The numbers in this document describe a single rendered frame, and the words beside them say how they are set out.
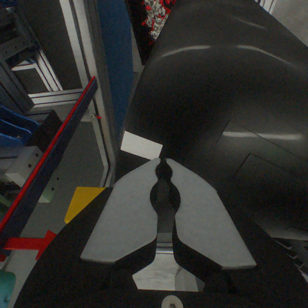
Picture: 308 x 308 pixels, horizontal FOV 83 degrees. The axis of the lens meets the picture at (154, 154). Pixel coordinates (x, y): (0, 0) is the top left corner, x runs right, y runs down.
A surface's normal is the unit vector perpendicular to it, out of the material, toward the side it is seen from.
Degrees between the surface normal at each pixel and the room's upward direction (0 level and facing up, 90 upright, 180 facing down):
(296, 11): 0
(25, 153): 90
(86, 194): 90
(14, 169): 90
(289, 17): 0
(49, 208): 90
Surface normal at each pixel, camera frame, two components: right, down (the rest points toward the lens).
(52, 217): 0.04, -0.69
